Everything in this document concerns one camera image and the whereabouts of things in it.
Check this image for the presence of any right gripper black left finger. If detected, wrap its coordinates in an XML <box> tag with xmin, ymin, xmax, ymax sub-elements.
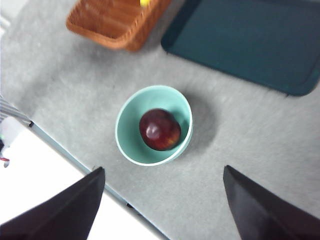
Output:
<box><xmin>0</xmin><ymin>166</ymin><xmax>106</xmax><ymax>240</ymax></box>

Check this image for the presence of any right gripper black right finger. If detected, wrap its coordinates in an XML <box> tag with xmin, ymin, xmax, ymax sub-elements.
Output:
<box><xmin>223</xmin><ymin>164</ymin><xmax>320</xmax><ymax>240</ymax></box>

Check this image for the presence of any teal ceramic bowl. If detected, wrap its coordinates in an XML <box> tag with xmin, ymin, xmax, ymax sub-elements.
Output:
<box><xmin>114</xmin><ymin>85</ymin><xmax>194</xmax><ymax>168</ymax></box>

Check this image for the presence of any dark purple plum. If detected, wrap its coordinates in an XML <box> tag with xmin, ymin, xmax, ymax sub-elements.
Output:
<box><xmin>138</xmin><ymin>108</ymin><xmax>182</xmax><ymax>152</ymax></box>

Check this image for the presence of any black rectangular tray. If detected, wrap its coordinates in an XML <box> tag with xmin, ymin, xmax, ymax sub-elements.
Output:
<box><xmin>161</xmin><ymin>0</ymin><xmax>320</xmax><ymax>97</ymax></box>

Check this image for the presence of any brown wicker basket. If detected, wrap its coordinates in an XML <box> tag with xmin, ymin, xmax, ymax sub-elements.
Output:
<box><xmin>66</xmin><ymin>0</ymin><xmax>173</xmax><ymax>53</ymax></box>

